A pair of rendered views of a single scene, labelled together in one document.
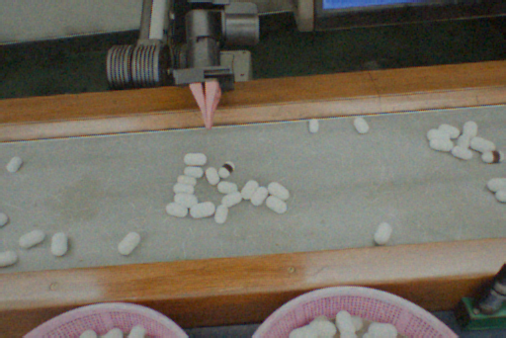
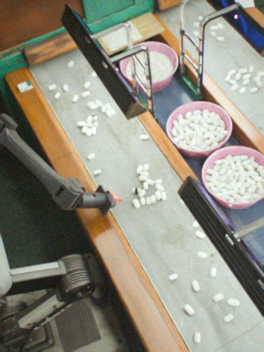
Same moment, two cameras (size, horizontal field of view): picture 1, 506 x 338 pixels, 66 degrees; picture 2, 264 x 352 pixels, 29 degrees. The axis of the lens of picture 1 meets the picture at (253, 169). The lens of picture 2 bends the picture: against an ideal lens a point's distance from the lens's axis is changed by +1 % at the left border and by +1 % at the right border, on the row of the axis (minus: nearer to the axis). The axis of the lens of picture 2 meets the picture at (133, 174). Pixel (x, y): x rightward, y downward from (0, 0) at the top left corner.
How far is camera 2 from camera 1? 1.76 m
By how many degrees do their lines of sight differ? 63
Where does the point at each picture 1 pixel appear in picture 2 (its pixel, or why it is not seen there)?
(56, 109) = (132, 284)
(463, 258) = (146, 116)
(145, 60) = (77, 261)
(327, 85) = (69, 172)
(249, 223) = (156, 174)
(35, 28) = not seen: outside the picture
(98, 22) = not seen: outside the picture
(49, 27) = not seen: outside the picture
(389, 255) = (153, 131)
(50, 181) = (172, 255)
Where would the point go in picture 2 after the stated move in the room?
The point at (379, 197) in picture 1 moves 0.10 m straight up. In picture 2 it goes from (126, 143) to (124, 128)
